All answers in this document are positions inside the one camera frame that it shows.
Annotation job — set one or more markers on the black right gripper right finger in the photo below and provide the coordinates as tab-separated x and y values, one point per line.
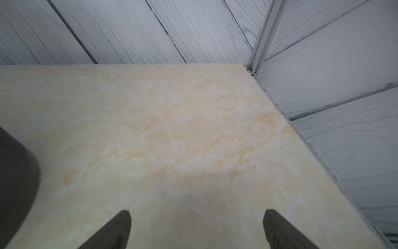
281	234

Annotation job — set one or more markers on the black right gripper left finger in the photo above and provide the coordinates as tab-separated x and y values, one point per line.
113	235

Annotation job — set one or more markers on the black mesh trash bin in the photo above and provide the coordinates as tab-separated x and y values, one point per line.
20	178

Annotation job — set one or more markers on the aluminium frame post right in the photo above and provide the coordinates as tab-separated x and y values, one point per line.
269	27

